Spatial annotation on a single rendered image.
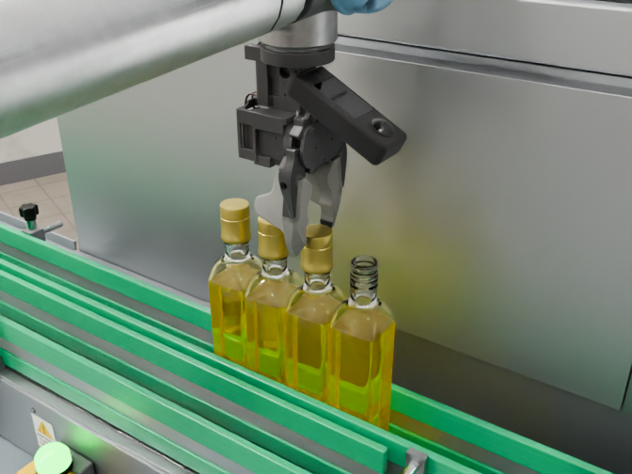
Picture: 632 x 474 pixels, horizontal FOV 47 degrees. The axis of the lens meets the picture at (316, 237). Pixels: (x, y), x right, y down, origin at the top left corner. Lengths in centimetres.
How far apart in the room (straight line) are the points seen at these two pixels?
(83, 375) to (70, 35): 63
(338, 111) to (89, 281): 62
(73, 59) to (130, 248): 90
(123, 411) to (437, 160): 48
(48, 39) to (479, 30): 49
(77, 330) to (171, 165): 27
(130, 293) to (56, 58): 76
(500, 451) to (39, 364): 59
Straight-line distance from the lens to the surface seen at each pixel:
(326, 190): 77
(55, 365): 100
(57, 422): 103
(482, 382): 96
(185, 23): 42
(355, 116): 68
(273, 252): 80
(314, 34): 68
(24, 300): 115
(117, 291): 113
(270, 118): 71
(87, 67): 39
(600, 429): 93
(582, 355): 85
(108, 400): 95
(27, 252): 128
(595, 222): 77
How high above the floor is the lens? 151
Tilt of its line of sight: 28 degrees down
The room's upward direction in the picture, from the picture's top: straight up
